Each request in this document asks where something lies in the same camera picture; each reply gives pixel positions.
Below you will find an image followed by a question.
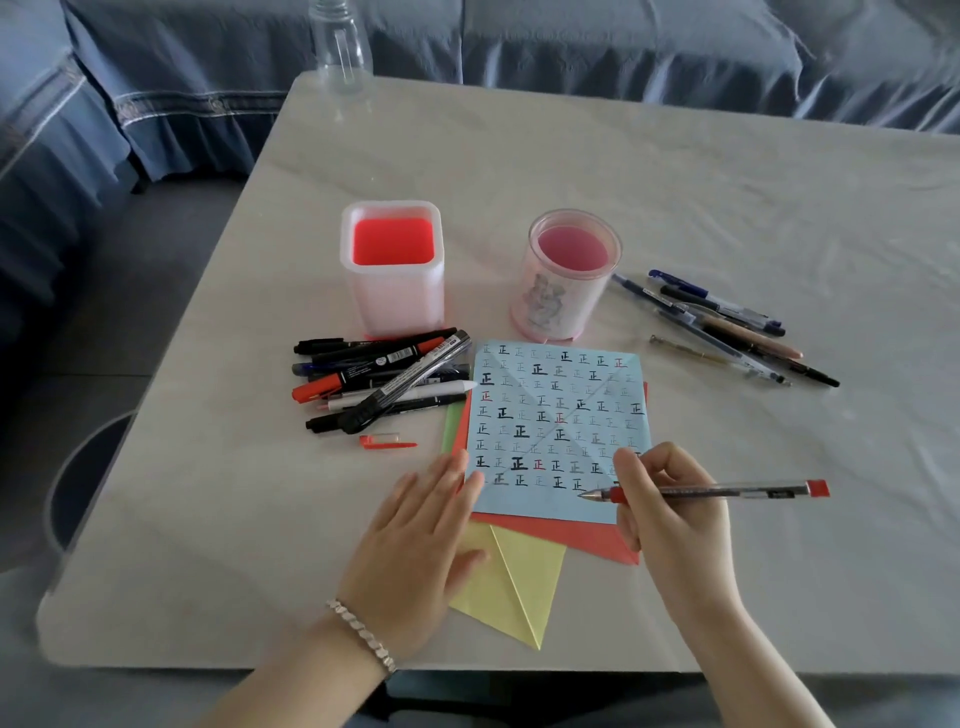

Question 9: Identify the pile of assorted pens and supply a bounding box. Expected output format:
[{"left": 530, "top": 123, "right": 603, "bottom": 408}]
[{"left": 609, "top": 268, "right": 841, "bottom": 390}]

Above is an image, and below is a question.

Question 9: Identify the black marker with barcode label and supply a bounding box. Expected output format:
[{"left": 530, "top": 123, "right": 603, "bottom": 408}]
[{"left": 352, "top": 363, "right": 472, "bottom": 391}]

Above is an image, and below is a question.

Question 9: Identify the silver link bracelet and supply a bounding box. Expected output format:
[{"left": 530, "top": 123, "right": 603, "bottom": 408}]
[{"left": 326, "top": 598, "right": 399, "bottom": 676}]

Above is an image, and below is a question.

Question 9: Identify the blue covered sofa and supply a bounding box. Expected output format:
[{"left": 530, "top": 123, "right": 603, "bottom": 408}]
[{"left": 0, "top": 0, "right": 960, "bottom": 331}]

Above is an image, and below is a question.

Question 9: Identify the thick black grey marker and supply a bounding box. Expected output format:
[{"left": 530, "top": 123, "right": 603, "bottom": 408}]
[{"left": 337, "top": 329, "right": 472, "bottom": 436}]

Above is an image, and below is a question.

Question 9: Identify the round pink pen holder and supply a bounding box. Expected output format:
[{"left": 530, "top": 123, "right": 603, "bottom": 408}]
[{"left": 509, "top": 208, "right": 624, "bottom": 344}]

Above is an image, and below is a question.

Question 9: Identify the thin black fineliner pen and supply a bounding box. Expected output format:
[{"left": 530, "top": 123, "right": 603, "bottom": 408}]
[{"left": 305, "top": 393, "right": 468, "bottom": 435}]

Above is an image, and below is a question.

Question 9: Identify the green paper sheet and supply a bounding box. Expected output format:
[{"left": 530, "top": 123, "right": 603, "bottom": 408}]
[{"left": 440, "top": 404, "right": 470, "bottom": 455}]

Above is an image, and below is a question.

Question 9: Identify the blue paper with writing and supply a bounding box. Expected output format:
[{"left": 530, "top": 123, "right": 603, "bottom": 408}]
[{"left": 464, "top": 341, "right": 652, "bottom": 526}]

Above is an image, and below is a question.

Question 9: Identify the white pen with black label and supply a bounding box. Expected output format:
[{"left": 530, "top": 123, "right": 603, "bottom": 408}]
[{"left": 327, "top": 379, "right": 479, "bottom": 412}]

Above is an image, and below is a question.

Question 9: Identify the red black double-tip marker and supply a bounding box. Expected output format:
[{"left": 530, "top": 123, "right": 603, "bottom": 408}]
[{"left": 290, "top": 335, "right": 448, "bottom": 405}]

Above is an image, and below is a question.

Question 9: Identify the yellow paper sheet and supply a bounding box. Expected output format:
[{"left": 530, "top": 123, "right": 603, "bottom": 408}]
[{"left": 448, "top": 521, "right": 568, "bottom": 652}]

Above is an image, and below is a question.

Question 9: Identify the person's left hand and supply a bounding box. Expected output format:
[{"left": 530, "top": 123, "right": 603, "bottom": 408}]
[{"left": 337, "top": 449, "right": 490, "bottom": 661}]

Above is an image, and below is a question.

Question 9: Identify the square white red pen holder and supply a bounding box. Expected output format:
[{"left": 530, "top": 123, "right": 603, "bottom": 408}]
[{"left": 339, "top": 200, "right": 447, "bottom": 340}]

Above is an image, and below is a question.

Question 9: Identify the thin black pen with clip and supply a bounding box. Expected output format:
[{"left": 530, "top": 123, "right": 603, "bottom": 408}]
[{"left": 719, "top": 329, "right": 841, "bottom": 390}]

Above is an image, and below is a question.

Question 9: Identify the clear glass jar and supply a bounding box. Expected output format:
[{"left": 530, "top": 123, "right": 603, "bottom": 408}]
[{"left": 308, "top": 0, "right": 375, "bottom": 99}]

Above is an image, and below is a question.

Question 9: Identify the slim navy pen white end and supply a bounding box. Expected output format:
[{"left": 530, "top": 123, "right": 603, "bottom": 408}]
[{"left": 658, "top": 308, "right": 793, "bottom": 388}]

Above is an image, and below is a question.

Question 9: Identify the red gel pen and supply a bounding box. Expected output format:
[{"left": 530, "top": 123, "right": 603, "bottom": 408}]
[{"left": 577, "top": 479, "right": 832, "bottom": 505}]

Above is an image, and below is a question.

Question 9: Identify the red paper sheet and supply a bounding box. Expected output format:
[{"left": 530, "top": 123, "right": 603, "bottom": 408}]
[{"left": 449, "top": 382, "right": 650, "bottom": 566}]

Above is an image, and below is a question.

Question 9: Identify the person's right hand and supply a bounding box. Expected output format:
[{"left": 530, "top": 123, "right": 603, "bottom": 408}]
[{"left": 613, "top": 440, "right": 744, "bottom": 624}]

